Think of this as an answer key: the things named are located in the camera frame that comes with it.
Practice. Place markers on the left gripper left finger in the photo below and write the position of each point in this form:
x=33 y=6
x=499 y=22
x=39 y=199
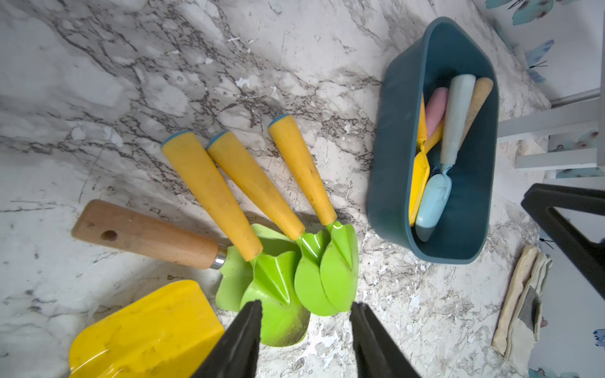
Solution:
x=236 y=353

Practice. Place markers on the green shovel yellow handle rightmost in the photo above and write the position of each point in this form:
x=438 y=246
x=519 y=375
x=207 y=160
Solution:
x=327 y=276

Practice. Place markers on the green shovel yellow handle left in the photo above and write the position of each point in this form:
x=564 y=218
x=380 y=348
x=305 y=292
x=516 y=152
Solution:
x=261 y=263

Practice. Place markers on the green shovel wooden handle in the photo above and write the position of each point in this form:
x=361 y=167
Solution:
x=123 y=229

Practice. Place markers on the white stepped wooden stand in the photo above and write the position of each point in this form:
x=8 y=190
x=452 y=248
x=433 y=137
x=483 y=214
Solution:
x=560 y=46

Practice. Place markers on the blue shovel wooden handle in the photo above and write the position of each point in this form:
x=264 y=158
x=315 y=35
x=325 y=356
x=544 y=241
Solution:
x=482 y=89

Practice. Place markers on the green shovel yellow handle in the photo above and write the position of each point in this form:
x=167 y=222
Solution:
x=234 y=159
x=261 y=263
x=327 y=276

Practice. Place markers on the yellow plastic shovel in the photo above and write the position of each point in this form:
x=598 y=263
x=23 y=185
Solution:
x=168 y=333
x=421 y=168

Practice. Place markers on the green shovel yellow handle middle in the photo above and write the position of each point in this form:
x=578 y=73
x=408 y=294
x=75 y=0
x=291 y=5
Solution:
x=234 y=159

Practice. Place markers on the beige gardening glove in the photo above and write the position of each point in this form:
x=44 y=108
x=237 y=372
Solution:
x=520 y=320

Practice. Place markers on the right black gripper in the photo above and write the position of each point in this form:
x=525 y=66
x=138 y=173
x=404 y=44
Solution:
x=542 y=202

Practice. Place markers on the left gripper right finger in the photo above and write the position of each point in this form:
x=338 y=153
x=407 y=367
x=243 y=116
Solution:
x=376 y=353

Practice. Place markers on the teal plastic storage box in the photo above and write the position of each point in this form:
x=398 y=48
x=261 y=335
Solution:
x=444 y=51

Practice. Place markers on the purple shovel pink handle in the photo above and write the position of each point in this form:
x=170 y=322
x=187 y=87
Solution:
x=435 y=109

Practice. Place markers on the light blue shovel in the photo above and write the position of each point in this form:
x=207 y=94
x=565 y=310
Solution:
x=439 y=187

